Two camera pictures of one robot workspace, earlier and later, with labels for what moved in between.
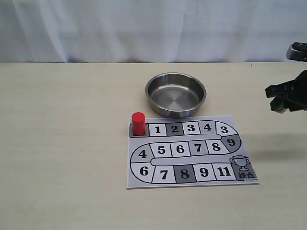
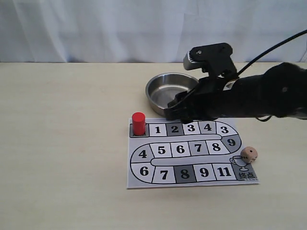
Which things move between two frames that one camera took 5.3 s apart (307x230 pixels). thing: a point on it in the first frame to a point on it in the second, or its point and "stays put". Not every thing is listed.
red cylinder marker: x=138 y=123 stays put
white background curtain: x=150 y=31 stays put
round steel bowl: x=175 y=95 stays put
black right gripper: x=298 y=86 to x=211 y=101
